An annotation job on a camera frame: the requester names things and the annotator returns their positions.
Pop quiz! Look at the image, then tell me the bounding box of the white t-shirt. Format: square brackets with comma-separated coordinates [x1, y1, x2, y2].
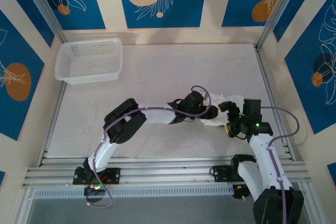
[201, 92, 245, 127]

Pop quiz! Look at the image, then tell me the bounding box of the black controller board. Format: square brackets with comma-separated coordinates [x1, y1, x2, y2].
[83, 185, 106, 197]
[232, 183, 253, 200]

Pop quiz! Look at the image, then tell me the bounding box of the white plastic mesh basket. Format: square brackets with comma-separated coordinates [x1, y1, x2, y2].
[54, 37, 123, 85]

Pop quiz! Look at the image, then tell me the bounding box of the aluminium table side rail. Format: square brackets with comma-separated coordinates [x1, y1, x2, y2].
[254, 45, 297, 162]
[38, 77, 68, 167]

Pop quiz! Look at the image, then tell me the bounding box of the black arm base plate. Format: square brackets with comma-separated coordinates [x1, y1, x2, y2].
[72, 167, 121, 185]
[212, 165, 244, 183]

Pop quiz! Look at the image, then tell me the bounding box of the aluminium mounting rail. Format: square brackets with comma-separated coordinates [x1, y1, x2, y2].
[22, 157, 313, 190]

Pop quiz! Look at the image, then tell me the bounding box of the grey slotted cable duct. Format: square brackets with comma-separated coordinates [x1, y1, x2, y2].
[33, 184, 234, 200]

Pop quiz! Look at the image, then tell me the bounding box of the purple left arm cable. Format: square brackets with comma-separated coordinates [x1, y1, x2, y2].
[85, 85, 212, 207]

